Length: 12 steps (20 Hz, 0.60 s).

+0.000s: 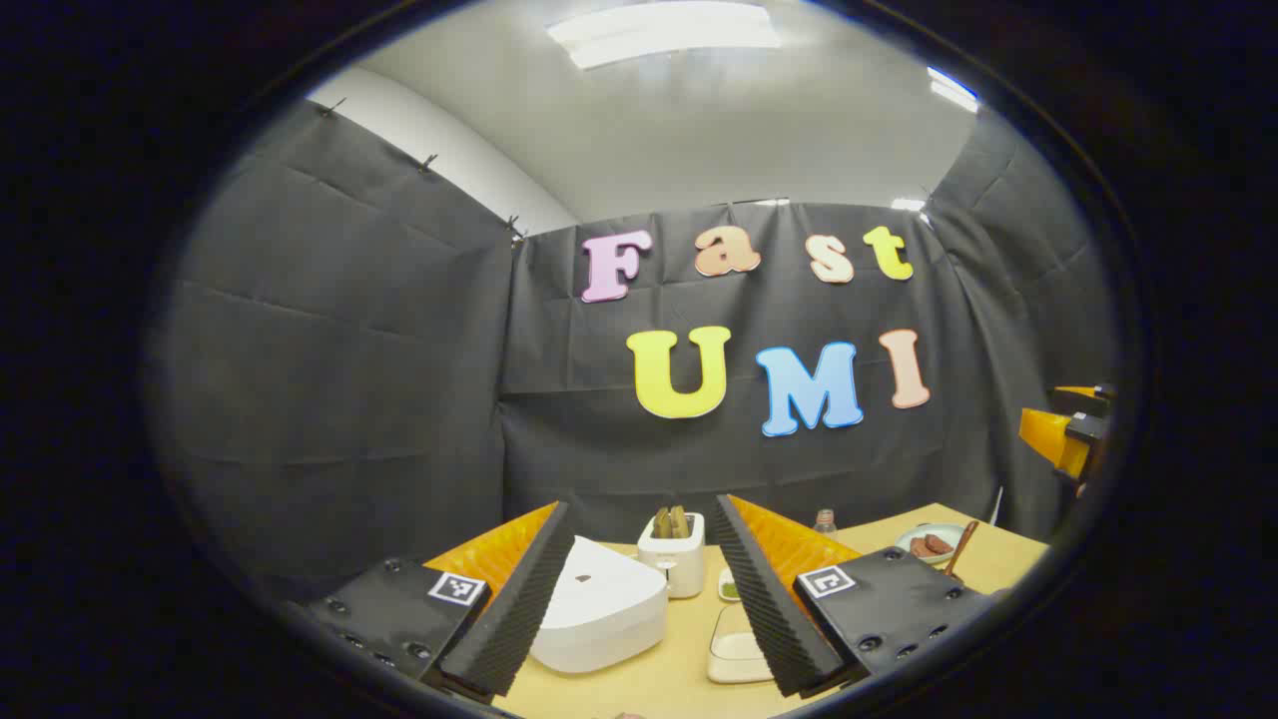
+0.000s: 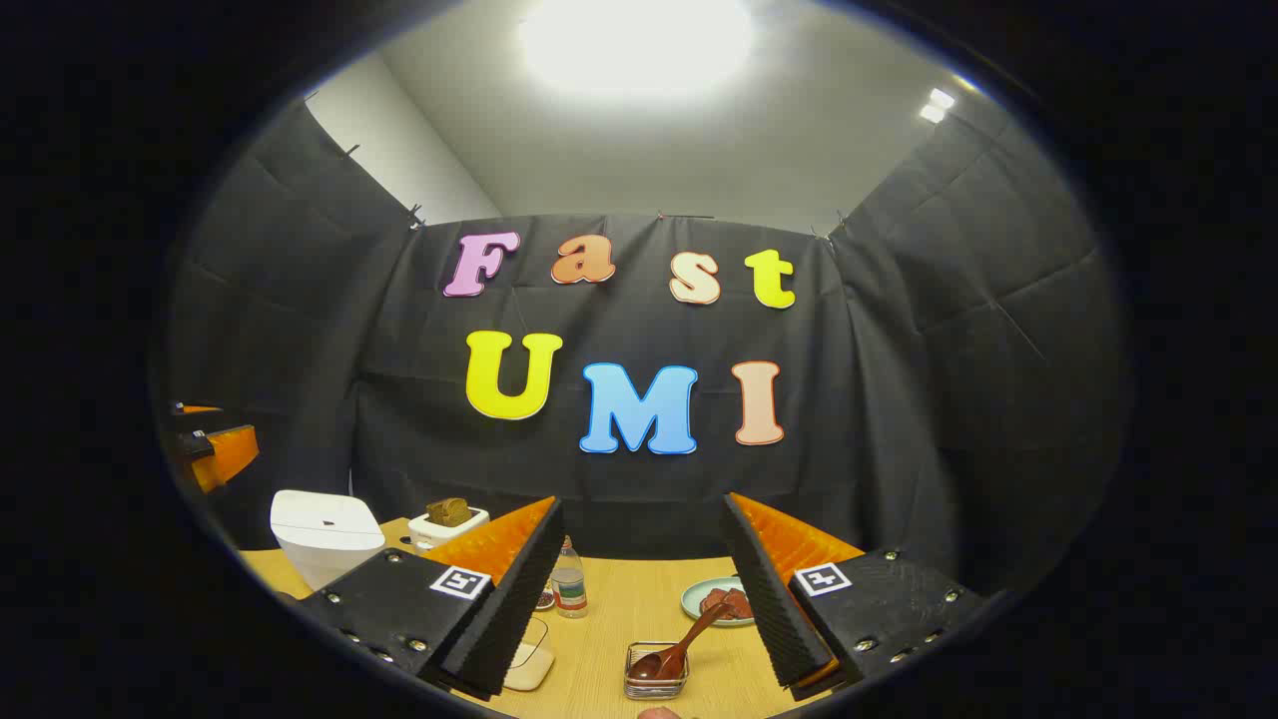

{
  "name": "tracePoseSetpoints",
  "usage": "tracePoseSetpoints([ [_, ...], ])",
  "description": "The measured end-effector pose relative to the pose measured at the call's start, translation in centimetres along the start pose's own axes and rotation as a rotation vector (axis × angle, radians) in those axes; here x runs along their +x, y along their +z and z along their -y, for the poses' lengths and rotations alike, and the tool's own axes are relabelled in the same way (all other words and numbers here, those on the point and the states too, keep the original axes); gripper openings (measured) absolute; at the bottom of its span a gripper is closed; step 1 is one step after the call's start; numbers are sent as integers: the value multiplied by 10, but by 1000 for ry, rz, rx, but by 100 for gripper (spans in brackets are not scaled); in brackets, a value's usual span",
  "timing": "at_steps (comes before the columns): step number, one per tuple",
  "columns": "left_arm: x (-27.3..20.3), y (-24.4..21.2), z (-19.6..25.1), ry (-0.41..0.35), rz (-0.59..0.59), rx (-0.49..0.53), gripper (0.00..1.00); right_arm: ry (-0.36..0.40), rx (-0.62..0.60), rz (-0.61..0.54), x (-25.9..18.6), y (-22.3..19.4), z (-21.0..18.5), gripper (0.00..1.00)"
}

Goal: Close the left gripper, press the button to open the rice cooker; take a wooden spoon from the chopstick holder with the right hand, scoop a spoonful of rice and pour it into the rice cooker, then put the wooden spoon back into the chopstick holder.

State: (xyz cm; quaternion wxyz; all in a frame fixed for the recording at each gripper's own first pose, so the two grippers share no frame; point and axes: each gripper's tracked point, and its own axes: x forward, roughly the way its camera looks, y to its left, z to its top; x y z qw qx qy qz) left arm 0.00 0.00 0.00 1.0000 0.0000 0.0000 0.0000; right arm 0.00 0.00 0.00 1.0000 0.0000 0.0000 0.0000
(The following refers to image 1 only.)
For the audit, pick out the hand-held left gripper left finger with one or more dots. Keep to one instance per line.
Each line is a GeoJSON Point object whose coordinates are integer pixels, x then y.
{"type": "Point", "coordinates": [519, 609]}

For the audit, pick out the white toaster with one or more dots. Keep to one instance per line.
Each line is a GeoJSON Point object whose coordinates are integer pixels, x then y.
{"type": "Point", "coordinates": [681, 569]}

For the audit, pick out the black backdrop cloth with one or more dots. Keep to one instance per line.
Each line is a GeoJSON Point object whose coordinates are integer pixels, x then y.
{"type": "Point", "coordinates": [379, 379]}

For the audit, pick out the brown wooden spoon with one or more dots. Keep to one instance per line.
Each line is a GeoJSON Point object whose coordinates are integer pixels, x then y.
{"type": "Point", "coordinates": [962, 547]}

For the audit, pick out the clear glass rice container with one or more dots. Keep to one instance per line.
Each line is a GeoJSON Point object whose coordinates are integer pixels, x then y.
{"type": "Point", "coordinates": [731, 644]}

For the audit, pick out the pale green plate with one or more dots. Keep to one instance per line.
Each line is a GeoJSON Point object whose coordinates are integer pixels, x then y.
{"type": "Point", "coordinates": [904, 547]}

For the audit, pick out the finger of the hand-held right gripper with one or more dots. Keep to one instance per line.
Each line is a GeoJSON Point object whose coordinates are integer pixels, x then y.
{"type": "Point", "coordinates": [1043, 429]}
{"type": "Point", "coordinates": [1083, 401]}

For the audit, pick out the clear plastic water bottle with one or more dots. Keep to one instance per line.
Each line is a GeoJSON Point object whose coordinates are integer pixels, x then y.
{"type": "Point", "coordinates": [825, 523]}

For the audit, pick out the large ceiling light panel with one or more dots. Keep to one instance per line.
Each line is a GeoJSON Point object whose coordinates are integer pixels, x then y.
{"type": "Point", "coordinates": [664, 35]}

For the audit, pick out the small ceiling light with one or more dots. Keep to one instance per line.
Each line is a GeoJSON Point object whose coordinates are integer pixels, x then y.
{"type": "Point", "coordinates": [954, 90]}

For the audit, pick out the white rice cooker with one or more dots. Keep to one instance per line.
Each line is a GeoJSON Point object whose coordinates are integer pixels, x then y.
{"type": "Point", "coordinates": [609, 609]}

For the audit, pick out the red meat slice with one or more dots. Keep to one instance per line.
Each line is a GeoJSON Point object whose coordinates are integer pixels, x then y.
{"type": "Point", "coordinates": [940, 543]}
{"type": "Point", "coordinates": [919, 548]}

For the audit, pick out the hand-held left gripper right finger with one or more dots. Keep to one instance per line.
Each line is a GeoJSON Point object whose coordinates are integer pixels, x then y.
{"type": "Point", "coordinates": [764, 609]}

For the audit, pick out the brown bread slice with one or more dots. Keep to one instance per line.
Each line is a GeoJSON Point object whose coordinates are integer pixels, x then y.
{"type": "Point", "coordinates": [680, 521]}
{"type": "Point", "coordinates": [661, 523]}

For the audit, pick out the white divided bean dish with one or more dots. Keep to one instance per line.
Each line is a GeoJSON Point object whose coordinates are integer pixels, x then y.
{"type": "Point", "coordinates": [729, 587]}

